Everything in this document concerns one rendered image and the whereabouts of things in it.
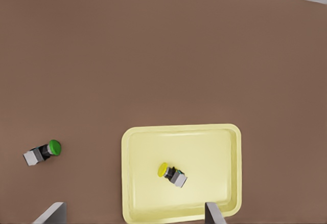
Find yellow push-button switch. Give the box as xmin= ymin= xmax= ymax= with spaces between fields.
xmin=157 ymin=162 xmax=188 ymax=189

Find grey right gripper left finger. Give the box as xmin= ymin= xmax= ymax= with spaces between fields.
xmin=32 ymin=201 xmax=67 ymax=224

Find green push-button switch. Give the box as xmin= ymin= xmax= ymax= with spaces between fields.
xmin=22 ymin=139 xmax=62 ymax=167

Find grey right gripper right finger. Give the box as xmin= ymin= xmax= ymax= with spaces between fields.
xmin=204 ymin=201 xmax=227 ymax=224

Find pale yellow rectangular tray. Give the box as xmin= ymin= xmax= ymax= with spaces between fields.
xmin=121 ymin=123 xmax=242 ymax=223

